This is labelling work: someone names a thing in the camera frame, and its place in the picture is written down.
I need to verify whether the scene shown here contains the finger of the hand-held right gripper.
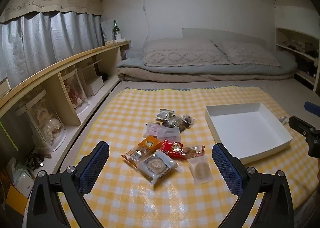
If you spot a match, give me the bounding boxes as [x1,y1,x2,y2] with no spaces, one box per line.
[304,101,320,114]
[289,116,320,158]

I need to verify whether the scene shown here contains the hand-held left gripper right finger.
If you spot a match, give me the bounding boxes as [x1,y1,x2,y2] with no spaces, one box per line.
[212,143,295,228]

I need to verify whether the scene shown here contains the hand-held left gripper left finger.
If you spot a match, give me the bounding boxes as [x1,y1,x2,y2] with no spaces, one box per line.
[22,141,110,228]

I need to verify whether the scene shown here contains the small clear beige cookie packet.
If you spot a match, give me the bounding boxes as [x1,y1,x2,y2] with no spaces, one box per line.
[187,155,213,186]

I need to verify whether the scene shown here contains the white cardboard box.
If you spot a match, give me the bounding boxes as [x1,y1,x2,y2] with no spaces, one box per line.
[205,102,293,165]

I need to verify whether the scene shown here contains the orange snack packet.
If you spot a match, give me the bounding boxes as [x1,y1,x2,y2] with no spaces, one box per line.
[122,136,163,169]

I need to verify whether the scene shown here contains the red snack packet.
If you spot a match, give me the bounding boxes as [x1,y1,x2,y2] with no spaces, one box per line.
[160,139,206,160]

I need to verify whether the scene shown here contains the large clear round cookie packet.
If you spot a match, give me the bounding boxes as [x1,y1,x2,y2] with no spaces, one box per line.
[137,150,182,189]

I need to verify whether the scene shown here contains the small clear dark candy packet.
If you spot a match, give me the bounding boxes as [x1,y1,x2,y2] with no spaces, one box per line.
[183,113,196,126]

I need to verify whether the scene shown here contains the pink clear snack packet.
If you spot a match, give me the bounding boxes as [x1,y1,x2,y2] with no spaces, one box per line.
[142,121,162,138]

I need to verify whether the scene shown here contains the dark clear biscuit packet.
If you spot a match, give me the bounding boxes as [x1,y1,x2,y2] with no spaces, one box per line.
[164,115,190,133]

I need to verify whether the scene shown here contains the purple round cookie packet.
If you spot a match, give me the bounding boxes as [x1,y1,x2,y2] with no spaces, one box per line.
[156,126,181,142]

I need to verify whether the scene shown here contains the silver snack packet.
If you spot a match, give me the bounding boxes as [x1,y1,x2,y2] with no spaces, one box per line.
[155,108,175,121]

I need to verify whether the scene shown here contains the yellow checked mat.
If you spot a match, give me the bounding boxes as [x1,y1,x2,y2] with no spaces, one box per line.
[56,85,320,228]

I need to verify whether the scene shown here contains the large doll in clear dome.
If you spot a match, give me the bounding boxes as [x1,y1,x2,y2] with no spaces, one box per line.
[15,89,68,153]

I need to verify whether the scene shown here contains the grey-blue duvet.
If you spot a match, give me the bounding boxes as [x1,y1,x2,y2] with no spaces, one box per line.
[117,50,298,78]

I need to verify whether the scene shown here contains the small doll in clear dome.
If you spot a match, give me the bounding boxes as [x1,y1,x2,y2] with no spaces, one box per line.
[61,69,89,116]

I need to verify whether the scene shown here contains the white device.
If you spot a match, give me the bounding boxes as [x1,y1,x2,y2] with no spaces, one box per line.
[12,170,35,196]

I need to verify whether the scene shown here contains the white storage box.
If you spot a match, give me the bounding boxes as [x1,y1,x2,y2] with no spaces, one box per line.
[86,76,104,96]

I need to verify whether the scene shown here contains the beige quilted pillow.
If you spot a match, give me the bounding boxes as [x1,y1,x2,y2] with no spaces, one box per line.
[212,40,280,67]
[143,38,230,67]

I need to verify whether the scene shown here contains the yellow cardboard box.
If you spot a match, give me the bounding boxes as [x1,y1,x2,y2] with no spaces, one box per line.
[5,184,28,212]

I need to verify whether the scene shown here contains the wooden organizer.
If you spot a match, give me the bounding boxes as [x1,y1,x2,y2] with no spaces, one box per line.
[81,61,103,81]

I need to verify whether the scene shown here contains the beige folded blanket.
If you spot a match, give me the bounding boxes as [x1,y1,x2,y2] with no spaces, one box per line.
[117,66,295,83]

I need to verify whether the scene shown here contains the wooden bedside shelf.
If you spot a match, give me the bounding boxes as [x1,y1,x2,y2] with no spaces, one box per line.
[0,40,132,158]

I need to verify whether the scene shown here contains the white sign board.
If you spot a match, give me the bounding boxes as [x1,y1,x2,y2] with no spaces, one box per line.
[101,20,113,44]

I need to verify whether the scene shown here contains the grey curtain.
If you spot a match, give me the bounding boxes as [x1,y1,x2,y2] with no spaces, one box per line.
[0,11,105,88]

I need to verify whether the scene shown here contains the cream printed valance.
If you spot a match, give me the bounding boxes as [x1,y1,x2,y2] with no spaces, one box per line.
[0,0,103,23]

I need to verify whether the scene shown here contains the black cables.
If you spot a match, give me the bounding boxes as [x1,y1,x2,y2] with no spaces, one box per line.
[26,148,45,171]

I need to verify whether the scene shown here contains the white wall shelf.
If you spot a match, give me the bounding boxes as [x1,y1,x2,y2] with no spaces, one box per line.
[275,27,320,91]

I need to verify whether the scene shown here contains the white wall cable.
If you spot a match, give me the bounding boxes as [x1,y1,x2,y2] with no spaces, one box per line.
[140,0,150,43]

